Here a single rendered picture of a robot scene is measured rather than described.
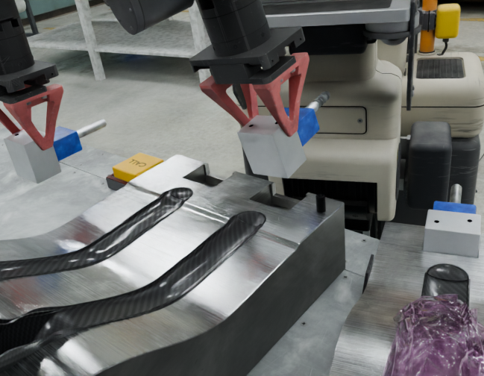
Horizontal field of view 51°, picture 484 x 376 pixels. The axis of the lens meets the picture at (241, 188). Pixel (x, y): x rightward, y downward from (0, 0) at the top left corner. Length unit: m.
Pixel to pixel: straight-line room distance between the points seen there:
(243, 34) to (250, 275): 0.22
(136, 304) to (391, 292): 0.23
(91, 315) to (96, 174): 0.51
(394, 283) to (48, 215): 0.53
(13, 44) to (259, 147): 0.30
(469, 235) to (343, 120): 0.40
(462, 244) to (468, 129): 0.64
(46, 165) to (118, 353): 0.36
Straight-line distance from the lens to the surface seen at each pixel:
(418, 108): 1.14
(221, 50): 0.49
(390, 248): 0.55
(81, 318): 0.43
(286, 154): 0.53
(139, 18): 0.44
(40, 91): 0.64
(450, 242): 0.54
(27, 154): 0.67
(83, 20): 4.40
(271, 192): 0.60
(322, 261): 0.55
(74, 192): 0.88
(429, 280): 0.52
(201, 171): 0.67
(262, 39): 0.49
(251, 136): 0.53
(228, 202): 0.57
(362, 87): 0.87
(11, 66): 0.64
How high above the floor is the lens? 1.18
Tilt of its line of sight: 29 degrees down
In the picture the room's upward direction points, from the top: 8 degrees counter-clockwise
